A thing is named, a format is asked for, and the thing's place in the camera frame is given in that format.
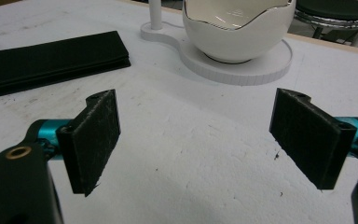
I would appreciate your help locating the black round stool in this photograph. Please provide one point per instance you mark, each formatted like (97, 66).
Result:
(335, 15)

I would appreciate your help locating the black folded cloth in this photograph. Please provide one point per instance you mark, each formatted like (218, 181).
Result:
(51, 62)

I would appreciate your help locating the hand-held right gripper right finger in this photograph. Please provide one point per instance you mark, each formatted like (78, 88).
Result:
(310, 137)

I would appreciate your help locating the white stand base with pole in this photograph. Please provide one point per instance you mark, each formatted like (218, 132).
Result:
(245, 70)

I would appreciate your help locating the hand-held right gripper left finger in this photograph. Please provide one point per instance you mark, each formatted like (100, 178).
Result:
(90, 140)

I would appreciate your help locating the white eggshell-shaped bowl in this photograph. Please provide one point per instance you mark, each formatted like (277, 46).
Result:
(236, 29)

